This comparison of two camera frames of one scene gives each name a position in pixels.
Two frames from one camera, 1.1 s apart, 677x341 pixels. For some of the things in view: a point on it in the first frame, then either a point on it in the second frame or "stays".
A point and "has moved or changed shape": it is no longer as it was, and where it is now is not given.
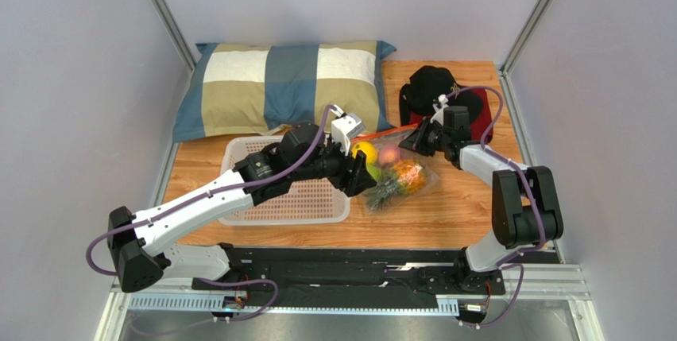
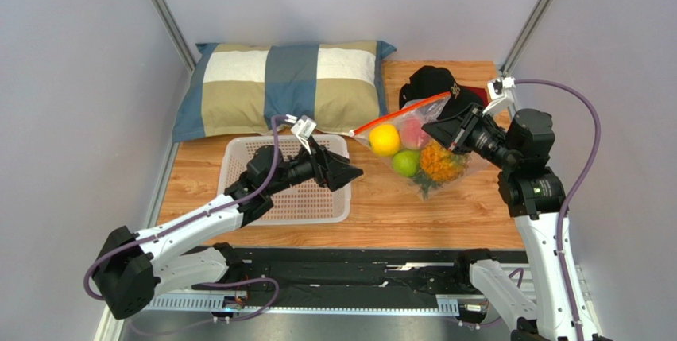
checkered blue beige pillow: [265, 86] stays
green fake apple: [374, 171] -> [406, 163]
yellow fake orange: [369, 149] -> [384, 139]
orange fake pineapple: [405, 177] -> [439, 166]
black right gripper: [423, 139] -> [464, 130]
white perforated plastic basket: [308, 202] stays
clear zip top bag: [401, 175] has moved or changed shape
